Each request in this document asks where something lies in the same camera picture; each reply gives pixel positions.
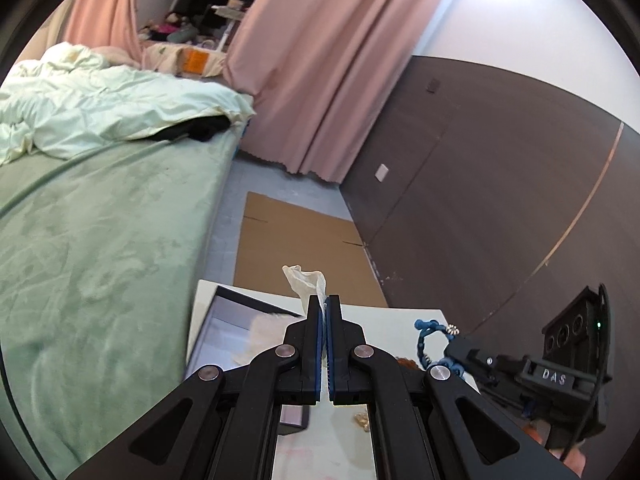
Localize person's right hand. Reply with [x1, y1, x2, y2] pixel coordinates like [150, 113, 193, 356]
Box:
[522, 416, 589, 478]

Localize dark wall switch plate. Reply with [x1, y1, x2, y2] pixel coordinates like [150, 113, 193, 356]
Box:
[425, 78, 440, 94]

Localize orange box on pillow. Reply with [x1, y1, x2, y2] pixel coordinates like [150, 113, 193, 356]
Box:
[182, 49, 209, 75]

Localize white wall socket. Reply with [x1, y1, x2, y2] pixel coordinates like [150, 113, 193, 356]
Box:
[374, 164, 390, 182]

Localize small gold beads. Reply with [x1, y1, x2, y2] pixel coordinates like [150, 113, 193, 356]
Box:
[352, 412, 370, 432]

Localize pink curtain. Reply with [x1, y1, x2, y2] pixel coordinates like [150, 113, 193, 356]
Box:
[63, 0, 142, 62]
[224, 0, 442, 183]

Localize pink curtain left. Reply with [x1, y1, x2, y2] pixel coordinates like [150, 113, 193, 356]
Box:
[63, 0, 142, 62]

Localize white tissue paper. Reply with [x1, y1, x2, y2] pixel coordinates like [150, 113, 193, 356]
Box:
[282, 266, 326, 313]

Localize blue bead bracelet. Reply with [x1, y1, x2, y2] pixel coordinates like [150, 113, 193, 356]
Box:
[413, 317, 467, 376]

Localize white crumpled duvet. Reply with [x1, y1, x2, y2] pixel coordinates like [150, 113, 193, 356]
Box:
[1, 42, 255, 166]

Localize black jewelry box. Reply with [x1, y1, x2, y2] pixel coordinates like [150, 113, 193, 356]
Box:
[183, 282, 313, 436]

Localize pink curtain right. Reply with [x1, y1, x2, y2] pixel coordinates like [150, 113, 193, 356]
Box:
[224, 0, 442, 183]

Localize green bed blanket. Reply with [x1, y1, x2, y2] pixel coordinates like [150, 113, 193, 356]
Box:
[1, 128, 241, 479]

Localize black cable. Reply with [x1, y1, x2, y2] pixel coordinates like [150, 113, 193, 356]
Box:
[564, 284, 614, 456]

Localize flat brown cardboard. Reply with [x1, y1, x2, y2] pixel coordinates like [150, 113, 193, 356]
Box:
[233, 192, 387, 308]

